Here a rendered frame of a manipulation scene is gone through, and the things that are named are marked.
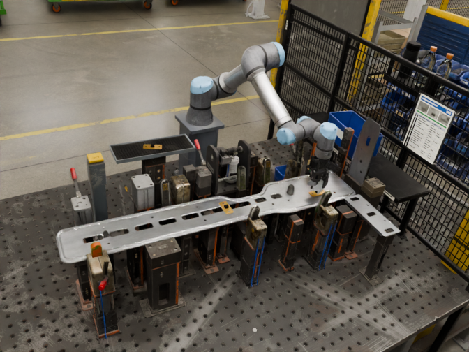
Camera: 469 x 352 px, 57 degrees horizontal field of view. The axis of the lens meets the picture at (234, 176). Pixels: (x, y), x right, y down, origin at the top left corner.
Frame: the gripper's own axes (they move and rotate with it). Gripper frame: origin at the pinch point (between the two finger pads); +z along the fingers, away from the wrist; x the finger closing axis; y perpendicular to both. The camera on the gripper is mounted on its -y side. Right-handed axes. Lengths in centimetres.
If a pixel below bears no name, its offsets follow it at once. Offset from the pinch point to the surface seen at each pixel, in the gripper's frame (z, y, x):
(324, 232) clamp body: 7.9, 8.1, 19.4
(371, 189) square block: -1.6, -23.8, 10.6
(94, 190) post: 0, 97, -36
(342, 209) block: 4.5, -6.5, 12.0
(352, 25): -17, -156, -175
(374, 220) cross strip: 2.6, -13.8, 25.6
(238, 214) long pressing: 1.5, 43.2, 0.7
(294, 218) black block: 2.9, 20.0, 10.8
